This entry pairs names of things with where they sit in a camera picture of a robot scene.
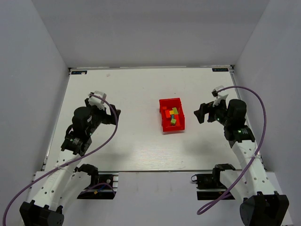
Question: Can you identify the long green wood block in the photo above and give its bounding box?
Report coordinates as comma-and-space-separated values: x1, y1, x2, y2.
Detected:
172, 107, 178, 114

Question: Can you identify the red plastic bin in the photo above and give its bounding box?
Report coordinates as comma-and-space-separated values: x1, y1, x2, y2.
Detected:
159, 98, 185, 133

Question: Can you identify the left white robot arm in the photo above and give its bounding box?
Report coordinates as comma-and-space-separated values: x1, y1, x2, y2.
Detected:
19, 98, 121, 226

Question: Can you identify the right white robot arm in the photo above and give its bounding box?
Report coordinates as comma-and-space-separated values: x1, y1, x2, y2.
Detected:
194, 99, 289, 226

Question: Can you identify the long red wood block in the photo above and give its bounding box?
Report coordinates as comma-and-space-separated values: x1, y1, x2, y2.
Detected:
165, 110, 171, 118

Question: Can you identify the right blue corner label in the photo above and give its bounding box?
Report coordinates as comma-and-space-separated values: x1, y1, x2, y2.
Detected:
212, 68, 229, 72

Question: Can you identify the blue corner label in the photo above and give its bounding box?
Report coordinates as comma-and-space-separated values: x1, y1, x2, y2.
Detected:
212, 68, 229, 72
71, 71, 87, 75

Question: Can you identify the left blue corner label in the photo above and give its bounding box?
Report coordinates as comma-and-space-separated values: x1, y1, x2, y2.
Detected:
71, 71, 87, 75

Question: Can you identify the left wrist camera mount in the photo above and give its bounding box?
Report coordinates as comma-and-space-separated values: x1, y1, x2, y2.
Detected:
88, 91, 107, 110

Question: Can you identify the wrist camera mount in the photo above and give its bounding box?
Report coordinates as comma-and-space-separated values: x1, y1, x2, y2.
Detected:
88, 91, 107, 110
212, 86, 229, 107

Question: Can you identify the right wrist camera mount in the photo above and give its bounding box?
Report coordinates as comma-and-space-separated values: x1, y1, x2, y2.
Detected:
212, 86, 229, 107

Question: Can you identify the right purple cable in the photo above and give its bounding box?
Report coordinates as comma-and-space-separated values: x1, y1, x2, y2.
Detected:
196, 85, 266, 215

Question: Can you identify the purple cable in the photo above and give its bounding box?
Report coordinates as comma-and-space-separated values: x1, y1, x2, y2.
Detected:
196, 85, 266, 215
4, 93, 119, 219

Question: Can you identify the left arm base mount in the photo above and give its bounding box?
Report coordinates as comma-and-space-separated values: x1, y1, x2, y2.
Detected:
74, 164, 119, 200

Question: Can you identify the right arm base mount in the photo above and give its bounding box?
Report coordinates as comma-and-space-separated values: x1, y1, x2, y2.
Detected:
190, 164, 236, 201

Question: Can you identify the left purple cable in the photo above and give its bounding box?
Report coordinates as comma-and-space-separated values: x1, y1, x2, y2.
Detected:
4, 93, 119, 219

